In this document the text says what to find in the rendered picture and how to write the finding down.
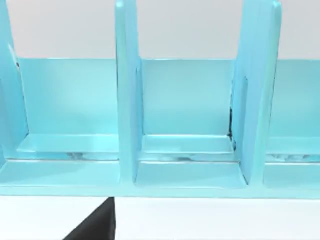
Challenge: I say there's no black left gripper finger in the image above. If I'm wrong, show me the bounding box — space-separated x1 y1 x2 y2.
62 196 117 240

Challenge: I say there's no light blue rack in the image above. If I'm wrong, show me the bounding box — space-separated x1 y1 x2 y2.
0 0 320 200

